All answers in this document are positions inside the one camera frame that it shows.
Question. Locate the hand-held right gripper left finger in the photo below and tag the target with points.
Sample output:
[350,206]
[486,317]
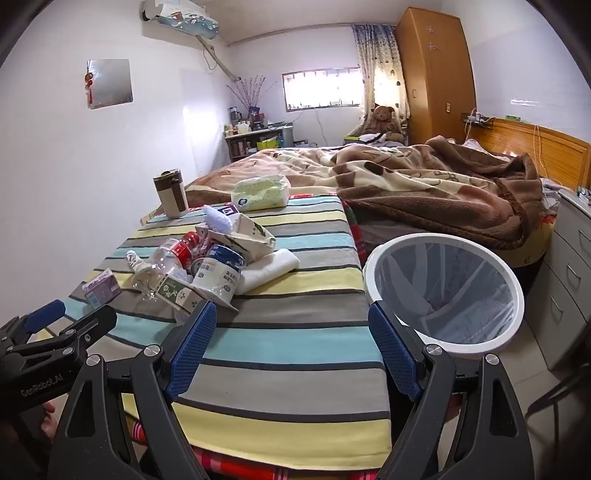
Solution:
[194,344]

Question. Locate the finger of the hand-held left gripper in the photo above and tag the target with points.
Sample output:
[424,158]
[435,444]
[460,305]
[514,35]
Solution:
[44,316]
[87,327]

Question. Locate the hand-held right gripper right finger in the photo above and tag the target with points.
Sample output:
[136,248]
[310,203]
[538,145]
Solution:
[392,350]

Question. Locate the purple drink carton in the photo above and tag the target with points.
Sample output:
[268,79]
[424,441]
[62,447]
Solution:
[101,286]

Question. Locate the green leaf carton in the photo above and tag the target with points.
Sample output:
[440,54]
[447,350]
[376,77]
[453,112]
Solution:
[180,295]

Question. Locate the white round waste bin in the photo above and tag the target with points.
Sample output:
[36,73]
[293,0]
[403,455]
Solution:
[466,350]

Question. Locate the white and blue paper cup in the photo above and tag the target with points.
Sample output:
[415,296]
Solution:
[217,272]

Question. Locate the small white printed bottle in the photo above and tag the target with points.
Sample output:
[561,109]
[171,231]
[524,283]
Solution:
[138,265]

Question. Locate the clear bin liner bag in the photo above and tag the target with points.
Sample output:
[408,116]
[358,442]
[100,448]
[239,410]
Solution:
[443,286]

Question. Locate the clear bottle red label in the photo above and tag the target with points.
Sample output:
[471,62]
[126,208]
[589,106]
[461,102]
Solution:
[171,256]

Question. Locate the white towel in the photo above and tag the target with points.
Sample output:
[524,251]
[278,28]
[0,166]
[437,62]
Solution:
[268,270]

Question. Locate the leaf print box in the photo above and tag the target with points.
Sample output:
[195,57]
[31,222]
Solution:
[251,235]

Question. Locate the long purple white box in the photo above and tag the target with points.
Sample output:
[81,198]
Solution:
[229,209]

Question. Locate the striped table cloth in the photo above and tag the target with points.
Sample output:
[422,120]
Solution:
[286,332]

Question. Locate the tan wooden board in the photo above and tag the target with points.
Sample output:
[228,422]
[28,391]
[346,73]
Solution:
[150,217]

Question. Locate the brown cream travel mug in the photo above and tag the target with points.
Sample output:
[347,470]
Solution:
[171,196]

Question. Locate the green tissue pack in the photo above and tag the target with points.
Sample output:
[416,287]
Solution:
[261,194]

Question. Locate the brown cream fleece blanket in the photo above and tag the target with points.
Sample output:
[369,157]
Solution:
[415,184]

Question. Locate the yellow bed mattress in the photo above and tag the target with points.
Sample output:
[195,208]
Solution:
[531,247]

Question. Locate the grey drawer cabinet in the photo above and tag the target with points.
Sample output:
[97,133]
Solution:
[563,258]

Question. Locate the small wooden shelf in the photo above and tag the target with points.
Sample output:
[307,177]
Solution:
[240,147]

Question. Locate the green box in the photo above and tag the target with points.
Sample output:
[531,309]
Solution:
[355,137]

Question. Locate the pale floral pillow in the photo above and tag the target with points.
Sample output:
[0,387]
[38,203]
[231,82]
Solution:
[480,147]

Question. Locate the cluster of bottles and jars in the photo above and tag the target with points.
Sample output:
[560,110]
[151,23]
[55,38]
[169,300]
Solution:
[244,124]

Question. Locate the grey cylindrical bin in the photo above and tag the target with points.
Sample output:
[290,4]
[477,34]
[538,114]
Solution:
[288,137]

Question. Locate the brown teddy bear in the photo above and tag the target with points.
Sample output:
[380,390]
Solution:
[382,119]

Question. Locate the red hanging ornament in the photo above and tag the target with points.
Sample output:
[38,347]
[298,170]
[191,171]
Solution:
[89,85]

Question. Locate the cluster of small boxes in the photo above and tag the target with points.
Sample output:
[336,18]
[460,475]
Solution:
[584,194]

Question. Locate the wooden bed headboard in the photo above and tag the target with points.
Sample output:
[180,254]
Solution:
[554,152]

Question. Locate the decorative dried branches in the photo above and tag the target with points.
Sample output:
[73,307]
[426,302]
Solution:
[251,92]

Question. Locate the wooden wardrobe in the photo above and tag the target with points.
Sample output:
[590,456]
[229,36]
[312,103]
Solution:
[434,83]

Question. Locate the barred window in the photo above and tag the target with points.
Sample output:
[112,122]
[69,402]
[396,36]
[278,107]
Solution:
[318,90]

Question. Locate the patterned curtain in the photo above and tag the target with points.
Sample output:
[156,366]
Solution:
[383,60]

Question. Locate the black metal chair frame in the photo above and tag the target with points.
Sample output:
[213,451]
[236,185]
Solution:
[540,401]

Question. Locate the silver wall panel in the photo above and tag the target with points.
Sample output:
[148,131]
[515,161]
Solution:
[111,85]

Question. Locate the black wall rack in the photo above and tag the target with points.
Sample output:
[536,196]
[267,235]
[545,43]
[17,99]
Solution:
[475,120]

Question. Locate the white wall air conditioner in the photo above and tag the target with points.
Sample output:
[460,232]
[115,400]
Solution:
[180,21]

